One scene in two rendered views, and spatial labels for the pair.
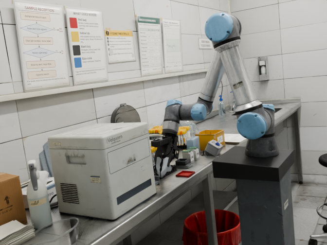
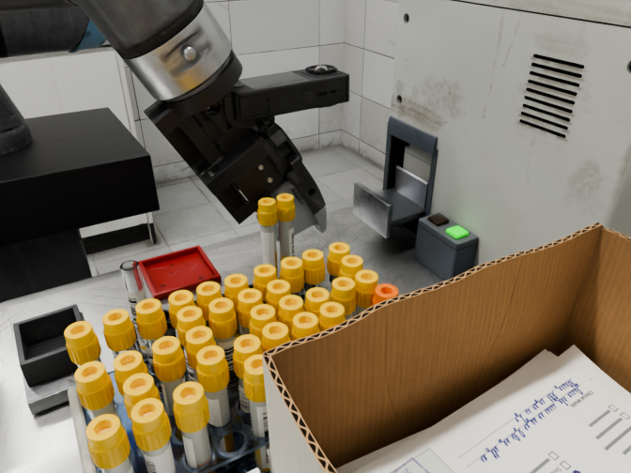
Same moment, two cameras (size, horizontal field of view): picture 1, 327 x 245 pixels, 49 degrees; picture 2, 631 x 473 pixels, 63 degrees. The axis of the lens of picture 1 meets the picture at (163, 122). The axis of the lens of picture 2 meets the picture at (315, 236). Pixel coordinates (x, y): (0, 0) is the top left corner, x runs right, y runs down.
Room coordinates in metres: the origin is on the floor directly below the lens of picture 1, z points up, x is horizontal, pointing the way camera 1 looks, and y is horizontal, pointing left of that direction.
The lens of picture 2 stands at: (1.96, 0.26, 1.19)
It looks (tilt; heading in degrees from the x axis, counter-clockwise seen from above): 31 degrees down; 208
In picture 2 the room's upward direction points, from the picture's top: straight up
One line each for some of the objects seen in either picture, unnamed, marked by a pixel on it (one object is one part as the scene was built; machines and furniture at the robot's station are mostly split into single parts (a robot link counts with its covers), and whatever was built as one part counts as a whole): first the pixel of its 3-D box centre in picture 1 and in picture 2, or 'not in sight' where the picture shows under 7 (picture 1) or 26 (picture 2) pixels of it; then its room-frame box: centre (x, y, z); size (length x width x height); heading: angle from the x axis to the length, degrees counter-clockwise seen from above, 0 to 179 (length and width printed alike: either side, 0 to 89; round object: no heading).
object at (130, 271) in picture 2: not in sight; (143, 319); (1.76, 0.00, 0.93); 0.01 x 0.01 x 0.10
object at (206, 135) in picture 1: (210, 140); not in sight; (2.13, -0.27, 0.93); 0.13 x 0.13 x 0.10; 55
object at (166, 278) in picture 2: (185, 173); (178, 271); (1.65, -0.07, 0.88); 0.07 x 0.07 x 0.01; 58
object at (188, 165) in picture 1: (182, 163); (55, 349); (1.79, -0.07, 0.89); 0.09 x 0.05 x 0.04; 60
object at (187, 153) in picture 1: (188, 156); not in sight; (1.85, -0.11, 0.91); 0.05 x 0.04 x 0.07; 58
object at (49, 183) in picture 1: (40, 184); not in sight; (1.54, 0.57, 0.94); 0.22 x 0.12 x 0.13; 152
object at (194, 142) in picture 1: (193, 146); not in sight; (2.01, -0.15, 0.92); 0.10 x 0.07 x 0.10; 154
